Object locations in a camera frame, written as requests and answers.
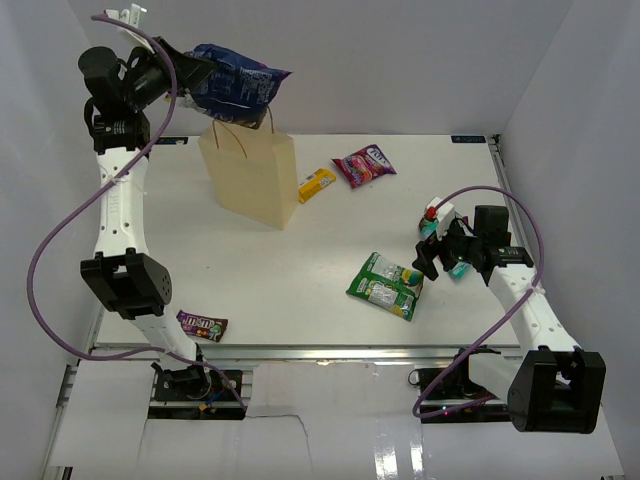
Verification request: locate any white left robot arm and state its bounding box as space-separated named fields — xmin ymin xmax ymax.
xmin=78 ymin=42 xmax=215 ymax=399

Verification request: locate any brown paper bag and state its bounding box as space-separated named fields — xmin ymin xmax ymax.
xmin=198 ymin=113 xmax=299 ymax=230

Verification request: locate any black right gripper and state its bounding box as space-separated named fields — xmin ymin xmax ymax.
xmin=413 ymin=217 xmax=483 ymax=281

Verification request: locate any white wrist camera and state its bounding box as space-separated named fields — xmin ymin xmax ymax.
xmin=422 ymin=197 xmax=456 ymax=240
xmin=103 ymin=3 xmax=154 ymax=53

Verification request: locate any green candy bag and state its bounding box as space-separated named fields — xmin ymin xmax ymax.
xmin=346 ymin=252 xmax=424 ymax=322

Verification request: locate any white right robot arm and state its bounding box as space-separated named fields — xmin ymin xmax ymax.
xmin=171 ymin=136 xmax=585 ymax=407

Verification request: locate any brown m&m's packet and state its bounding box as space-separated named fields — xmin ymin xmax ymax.
xmin=177 ymin=310 xmax=228 ymax=343

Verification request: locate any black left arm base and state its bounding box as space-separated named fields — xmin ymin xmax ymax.
xmin=151 ymin=362 xmax=243 ymax=412

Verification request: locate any pink purple gummy bag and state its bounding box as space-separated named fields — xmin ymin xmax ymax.
xmin=332 ymin=144 xmax=396 ymax=189

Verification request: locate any yellow snack bar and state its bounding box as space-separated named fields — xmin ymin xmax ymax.
xmin=298 ymin=168 xmax=337 ymax=204

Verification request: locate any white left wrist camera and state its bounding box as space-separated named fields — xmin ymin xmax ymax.
xmin=103 ymin=3 xmax=154 ymax=53

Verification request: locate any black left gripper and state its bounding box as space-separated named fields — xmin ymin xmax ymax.
xmin=124 ymin=36 xmax=217 ymax=111

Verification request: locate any teal candy bag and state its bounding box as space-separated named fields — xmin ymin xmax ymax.
xmin=412 ymin=215 xmax=473 ymax=281

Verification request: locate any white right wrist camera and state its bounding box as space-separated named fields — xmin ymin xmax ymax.
xmin=422 ymin=197 xmax=456 ymax=240

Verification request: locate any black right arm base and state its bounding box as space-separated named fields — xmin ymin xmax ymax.
xmin=419 ymin=346 xmax=522 ymax=425

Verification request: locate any dark blue candy bag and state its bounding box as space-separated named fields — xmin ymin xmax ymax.
xmin=181 ymin=44 xmax=291 ymax=129

